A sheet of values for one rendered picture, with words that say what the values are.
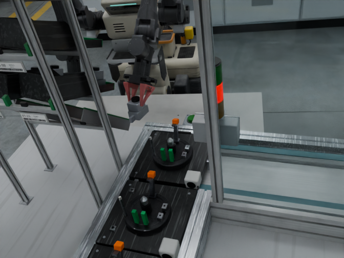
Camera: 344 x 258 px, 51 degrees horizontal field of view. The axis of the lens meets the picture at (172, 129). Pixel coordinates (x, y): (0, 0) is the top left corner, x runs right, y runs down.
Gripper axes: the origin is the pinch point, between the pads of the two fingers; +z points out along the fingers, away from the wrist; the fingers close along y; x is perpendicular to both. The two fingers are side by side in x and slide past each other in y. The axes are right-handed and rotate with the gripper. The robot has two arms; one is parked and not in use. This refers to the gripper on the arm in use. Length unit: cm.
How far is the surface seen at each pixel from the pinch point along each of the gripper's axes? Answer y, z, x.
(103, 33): -226, -90, 235
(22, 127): -198, 30, 119
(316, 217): 62, 24, 6
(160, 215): 23.1, 31.2, -12.4
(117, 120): -7.9, 7.0, 1.8
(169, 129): 4.1, 7.1, 19.3
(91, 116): -7.2, 7.0, -13.1
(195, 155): 20.1, 14.3, 11.3
